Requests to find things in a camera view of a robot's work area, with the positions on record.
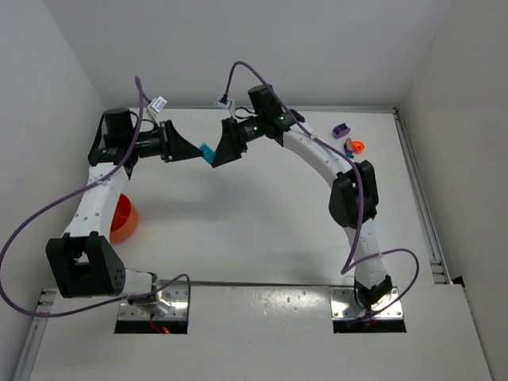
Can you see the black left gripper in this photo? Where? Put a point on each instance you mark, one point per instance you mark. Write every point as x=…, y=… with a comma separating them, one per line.
x=167, y=140

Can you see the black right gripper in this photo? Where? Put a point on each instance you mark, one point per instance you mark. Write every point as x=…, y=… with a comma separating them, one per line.
x=231, y=136

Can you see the teal lego brick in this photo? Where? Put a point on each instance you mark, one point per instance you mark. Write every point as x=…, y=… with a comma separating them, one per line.
x=208, y=154

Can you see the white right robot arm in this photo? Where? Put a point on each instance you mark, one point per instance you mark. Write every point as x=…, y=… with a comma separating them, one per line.
x=353, y=189

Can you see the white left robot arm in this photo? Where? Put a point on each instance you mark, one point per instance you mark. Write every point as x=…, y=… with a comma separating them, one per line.
x=83, y=260

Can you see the orange divided round container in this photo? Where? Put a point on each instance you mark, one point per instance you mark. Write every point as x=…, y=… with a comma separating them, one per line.
x=125, y=221

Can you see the orange small cup container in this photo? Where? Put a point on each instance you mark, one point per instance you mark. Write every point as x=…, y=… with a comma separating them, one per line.
x=358, y=146

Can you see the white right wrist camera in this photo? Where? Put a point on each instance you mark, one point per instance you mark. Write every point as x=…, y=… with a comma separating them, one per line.
x=226, y=104

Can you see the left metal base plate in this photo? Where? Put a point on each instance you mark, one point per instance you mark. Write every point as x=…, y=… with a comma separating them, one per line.
x=170, y=305

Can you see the aluminium frame rail right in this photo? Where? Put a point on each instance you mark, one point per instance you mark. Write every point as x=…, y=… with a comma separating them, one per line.
x=437, y=261

